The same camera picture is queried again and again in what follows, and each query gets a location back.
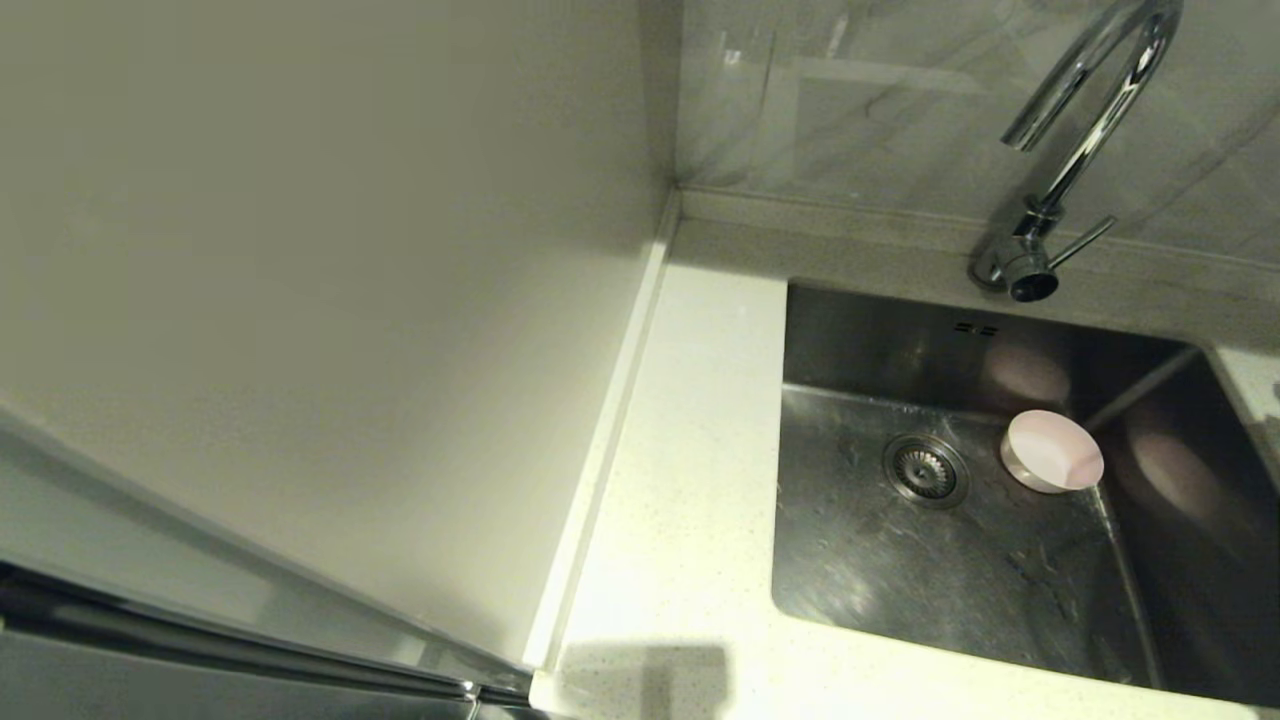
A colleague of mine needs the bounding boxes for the steel refrigerator door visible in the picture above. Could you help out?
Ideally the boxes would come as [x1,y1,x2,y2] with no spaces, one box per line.
[0,400,536,720]

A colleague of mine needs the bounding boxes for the chrome gooseneck faucet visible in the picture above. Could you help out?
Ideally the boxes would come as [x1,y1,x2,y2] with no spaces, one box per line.
[968,0,1185,304]

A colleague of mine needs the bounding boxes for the round metal drain strainer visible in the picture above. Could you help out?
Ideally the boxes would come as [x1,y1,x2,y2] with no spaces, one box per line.
[882,435,970,511]

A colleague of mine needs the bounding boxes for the white countertop edge strip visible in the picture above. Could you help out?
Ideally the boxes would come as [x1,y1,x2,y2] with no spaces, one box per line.
[525,195,681,696]

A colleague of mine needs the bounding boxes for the white tall side panel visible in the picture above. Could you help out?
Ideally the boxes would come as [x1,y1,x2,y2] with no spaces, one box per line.
[0,0,683,669]

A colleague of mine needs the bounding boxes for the stainless steel sink basin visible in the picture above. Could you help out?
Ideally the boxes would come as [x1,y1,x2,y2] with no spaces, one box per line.
[770,280,1280,709]

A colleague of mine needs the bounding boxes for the pink round bowl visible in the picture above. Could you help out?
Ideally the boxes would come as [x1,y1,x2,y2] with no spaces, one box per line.
[1000,409,1106,495]

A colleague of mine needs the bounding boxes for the dark refrigerator handle bar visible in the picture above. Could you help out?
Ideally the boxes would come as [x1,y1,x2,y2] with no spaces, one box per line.
[0,562,536,711]

